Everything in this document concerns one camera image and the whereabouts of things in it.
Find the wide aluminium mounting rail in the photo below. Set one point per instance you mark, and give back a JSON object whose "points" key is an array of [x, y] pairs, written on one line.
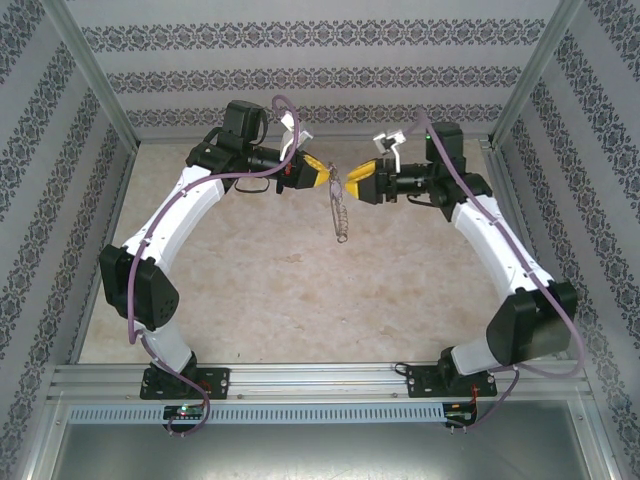
{"points": [[320, 382]]}

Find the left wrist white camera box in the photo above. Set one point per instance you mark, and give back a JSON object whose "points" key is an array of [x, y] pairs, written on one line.
{"points": [[290, 137]]}

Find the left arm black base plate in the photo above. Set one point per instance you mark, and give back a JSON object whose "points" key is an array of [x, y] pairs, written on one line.
{"points": [[220, 382]]}

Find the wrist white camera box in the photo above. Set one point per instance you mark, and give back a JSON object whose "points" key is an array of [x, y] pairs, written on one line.
{"points": [[290, 137], [387, 140]]}

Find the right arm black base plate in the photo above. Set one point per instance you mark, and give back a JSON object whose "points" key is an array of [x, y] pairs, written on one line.
{"points": [[422, 382]]}

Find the grey metal sheet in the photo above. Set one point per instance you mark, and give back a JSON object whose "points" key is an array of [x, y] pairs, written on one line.
{"points": [[320, 455]]}

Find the aluminium frame post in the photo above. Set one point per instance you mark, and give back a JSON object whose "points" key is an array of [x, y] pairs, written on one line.
{"points": [[531, 75], [95, 75]]}

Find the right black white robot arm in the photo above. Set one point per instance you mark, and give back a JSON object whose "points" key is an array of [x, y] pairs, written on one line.
{"points": [[530, 325]]}

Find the thin aluminium frame bar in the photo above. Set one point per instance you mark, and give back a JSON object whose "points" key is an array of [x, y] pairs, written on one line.
{"points": [[340, 138]]}

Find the aluminium side rail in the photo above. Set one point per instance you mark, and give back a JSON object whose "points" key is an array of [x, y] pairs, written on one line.
{"points": [[494, 160]]}

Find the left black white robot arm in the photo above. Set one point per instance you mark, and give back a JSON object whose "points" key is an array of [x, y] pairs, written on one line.
{"points": [[140, 295]]}

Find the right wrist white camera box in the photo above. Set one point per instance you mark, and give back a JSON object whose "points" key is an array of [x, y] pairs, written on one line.
{"points": [[387, 140]]}

